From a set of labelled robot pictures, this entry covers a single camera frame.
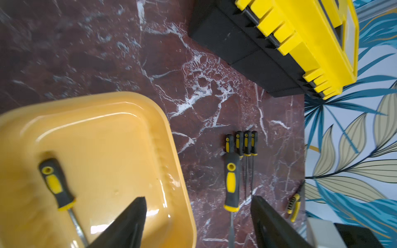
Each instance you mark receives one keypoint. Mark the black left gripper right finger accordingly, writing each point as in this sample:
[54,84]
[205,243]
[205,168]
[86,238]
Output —
[271,230]

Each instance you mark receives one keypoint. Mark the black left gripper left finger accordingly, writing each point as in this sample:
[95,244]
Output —
[126,231]

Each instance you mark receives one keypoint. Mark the yellow black file tool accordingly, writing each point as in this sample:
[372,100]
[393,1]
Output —
[247,154]
[232,170]
[55,180]
[229,143]
[254,142]
[239,143]

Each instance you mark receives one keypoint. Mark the yellow plastic storage tray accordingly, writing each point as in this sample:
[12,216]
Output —
[113,148]

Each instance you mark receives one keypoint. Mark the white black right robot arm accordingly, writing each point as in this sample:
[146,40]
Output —
[326,234]

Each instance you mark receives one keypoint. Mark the yellow black toolbox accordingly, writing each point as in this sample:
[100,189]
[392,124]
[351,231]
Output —
[285,47]

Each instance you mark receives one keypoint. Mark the yellow handled pliers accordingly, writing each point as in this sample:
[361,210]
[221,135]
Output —
[294,204]

